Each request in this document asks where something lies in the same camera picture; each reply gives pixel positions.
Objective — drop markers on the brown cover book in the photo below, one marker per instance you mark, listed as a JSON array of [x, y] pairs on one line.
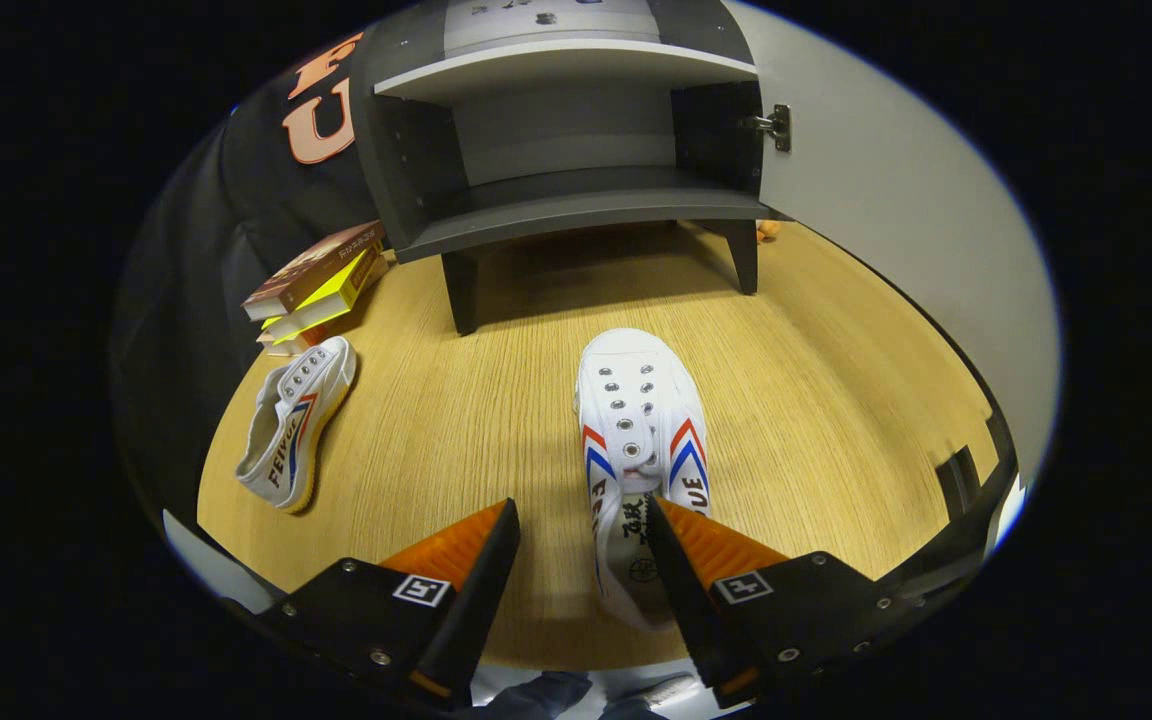
[[316, 265]]

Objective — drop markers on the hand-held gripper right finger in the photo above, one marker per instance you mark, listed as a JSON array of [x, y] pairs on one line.
[[691, 600]]

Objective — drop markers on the orange spine book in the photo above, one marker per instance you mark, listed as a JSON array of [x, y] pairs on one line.
[[291, 345]]

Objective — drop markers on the grey shoe cabinet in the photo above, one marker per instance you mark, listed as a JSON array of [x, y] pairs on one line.
[[556, 200]]

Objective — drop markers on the penguin plush toy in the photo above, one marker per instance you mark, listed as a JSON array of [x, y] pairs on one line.
[[768, 232]]

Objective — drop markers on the metal door hinge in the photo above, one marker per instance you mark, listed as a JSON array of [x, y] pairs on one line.
[[781, 128]]

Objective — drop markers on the black backdrop cloth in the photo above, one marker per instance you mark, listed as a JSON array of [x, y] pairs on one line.
[[196, 300]]

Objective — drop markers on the yellow cover book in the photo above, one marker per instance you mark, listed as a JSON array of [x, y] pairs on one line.
[[336, 290]]

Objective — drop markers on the white striped canvas shoe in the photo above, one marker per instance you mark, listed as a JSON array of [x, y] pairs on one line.
[[286, 440], [636, 400]]

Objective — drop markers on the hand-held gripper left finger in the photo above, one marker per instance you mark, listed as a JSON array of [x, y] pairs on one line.
[[466, 610]]

